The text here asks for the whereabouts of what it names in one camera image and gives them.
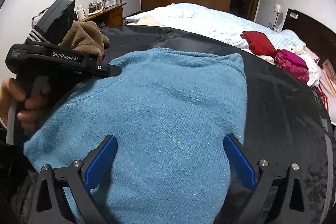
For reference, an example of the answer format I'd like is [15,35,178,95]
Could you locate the teal knit sweater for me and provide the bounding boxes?
[24,48,247,223]

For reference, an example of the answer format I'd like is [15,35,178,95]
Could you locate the white crumpled clothes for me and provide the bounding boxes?
[286,46,321,88]

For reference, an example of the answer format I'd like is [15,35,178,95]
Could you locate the person left hand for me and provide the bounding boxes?
[0,77,52,130]

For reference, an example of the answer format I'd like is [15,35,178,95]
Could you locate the brown knit garment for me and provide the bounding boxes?
[58,20,110,62]

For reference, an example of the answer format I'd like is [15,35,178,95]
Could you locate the black satin sheet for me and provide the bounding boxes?
[9,26,335,223]

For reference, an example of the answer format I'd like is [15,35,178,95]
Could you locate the cluttered wooden desk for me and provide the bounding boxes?
[75,0,127,28]

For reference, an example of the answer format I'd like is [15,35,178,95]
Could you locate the striped pink pillow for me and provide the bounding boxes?
[319,59,336,125]

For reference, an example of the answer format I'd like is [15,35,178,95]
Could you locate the magenta folded garment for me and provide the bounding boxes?
[274,50,309,83]

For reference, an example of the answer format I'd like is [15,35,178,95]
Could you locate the red folded garment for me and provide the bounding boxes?
[240,31,277,57]

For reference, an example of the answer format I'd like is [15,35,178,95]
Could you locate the dark wooden headboard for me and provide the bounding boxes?
[282,9,336,68]

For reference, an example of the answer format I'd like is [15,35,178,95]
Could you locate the white bed cover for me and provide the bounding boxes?
[126,3,306,50]

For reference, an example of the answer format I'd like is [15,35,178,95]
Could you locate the bedside lamp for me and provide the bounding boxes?
[272,3,282,31]

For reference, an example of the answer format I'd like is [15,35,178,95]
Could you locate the black gripper-mounted camera box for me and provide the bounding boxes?
[26,0,75,45]

